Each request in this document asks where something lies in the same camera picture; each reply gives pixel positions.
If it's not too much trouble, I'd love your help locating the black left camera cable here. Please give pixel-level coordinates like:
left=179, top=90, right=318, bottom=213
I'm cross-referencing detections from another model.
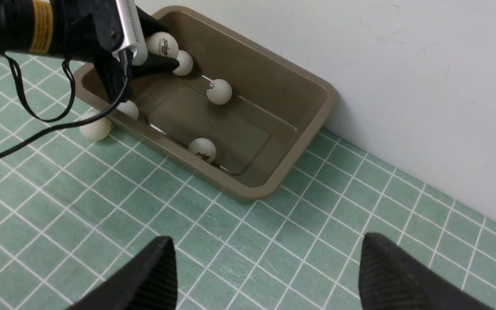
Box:
left=0, top=47, right=134, bottom=167

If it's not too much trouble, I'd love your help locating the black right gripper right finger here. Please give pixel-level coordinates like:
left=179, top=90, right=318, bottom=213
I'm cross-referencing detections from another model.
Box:
left=358, top=232, right=490, bottom=310

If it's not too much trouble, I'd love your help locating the white ping-pong ball with logo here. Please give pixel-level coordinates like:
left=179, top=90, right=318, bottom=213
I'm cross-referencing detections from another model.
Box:
left=117, top=100, right=140, bottom=120

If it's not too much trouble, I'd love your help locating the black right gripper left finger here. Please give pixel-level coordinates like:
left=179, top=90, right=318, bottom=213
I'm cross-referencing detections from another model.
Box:
left=69, top=237, right=178, bottom=310

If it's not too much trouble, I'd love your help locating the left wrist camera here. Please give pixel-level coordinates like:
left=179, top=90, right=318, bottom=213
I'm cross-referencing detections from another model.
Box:
left=113, top=0, right=148, bottom=65

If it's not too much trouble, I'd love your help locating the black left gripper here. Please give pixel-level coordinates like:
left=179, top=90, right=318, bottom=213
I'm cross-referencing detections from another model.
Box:
left=0, top=0, right=180, bottom=102

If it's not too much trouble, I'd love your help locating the green checked tablecloth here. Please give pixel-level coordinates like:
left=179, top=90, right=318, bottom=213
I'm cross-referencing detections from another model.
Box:
left=0, top=50, right=496, bottom=310

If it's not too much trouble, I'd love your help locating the olive plastic storage bin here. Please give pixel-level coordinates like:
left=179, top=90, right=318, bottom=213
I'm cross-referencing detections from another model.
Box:
left=72, top=5, right=339, bottom=203

